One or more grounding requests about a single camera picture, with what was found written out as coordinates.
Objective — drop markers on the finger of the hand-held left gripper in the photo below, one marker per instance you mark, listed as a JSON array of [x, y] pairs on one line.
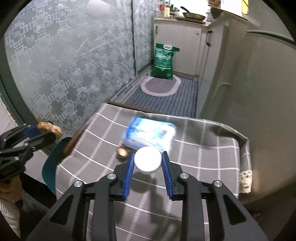
[[44, 139], [32, 131]]

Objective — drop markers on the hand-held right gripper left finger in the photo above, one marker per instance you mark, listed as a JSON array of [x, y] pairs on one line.
[[128, 180]]

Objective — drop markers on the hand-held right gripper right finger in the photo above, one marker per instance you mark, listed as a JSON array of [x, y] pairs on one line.
[[167, 178]]

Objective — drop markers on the white bottle cap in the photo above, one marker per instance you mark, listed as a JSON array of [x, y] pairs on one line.
[[148, 160]]

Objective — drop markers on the blue tissue pack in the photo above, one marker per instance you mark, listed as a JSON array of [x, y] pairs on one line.
[[150, 134]]

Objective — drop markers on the person's left forearm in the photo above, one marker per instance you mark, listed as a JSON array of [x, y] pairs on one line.
[[7, 215]]

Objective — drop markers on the person's left hand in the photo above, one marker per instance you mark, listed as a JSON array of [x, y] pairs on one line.
[[10, 186]]

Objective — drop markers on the teal plastic chair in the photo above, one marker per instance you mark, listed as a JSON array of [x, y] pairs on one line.
[[52, 162]]

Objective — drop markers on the brown nut shell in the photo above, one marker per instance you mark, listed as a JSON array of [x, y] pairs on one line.
[[121, 153]]

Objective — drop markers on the grey checked tablecloth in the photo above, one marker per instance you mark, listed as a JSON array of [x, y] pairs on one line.
[[196, 157]]

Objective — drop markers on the wide patterned glass door panel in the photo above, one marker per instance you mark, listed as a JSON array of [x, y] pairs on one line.
[[69, 69]]

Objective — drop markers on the dark blue floor mat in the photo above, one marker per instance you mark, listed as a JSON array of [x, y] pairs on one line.
[[185, 97]]

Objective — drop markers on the grey oval rug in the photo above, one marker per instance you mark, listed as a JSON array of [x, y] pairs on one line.
[[159, 85]]

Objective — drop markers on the green rice bag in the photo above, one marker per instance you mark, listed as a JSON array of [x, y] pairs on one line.
[[163, 62]]

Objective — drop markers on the grey refrigerator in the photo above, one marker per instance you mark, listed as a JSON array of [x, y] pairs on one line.
[[261, 104]]

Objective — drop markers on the narrow patterned glass door panel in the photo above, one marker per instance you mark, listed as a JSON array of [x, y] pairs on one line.
[[143, 41]]

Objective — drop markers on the metal frying pan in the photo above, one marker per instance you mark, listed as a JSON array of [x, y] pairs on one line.
[[194, 15]]

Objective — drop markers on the row of condiment bottles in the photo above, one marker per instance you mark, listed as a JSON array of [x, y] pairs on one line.
[[166, 10]]

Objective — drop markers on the dark cooking pot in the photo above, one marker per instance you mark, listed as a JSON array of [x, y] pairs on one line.
[[215, 12]]

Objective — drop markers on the yellow cloth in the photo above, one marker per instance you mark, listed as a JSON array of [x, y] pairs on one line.
[[244, 5]]

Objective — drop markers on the wall spice rack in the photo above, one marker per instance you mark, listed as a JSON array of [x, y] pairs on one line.
[[214, 2]]

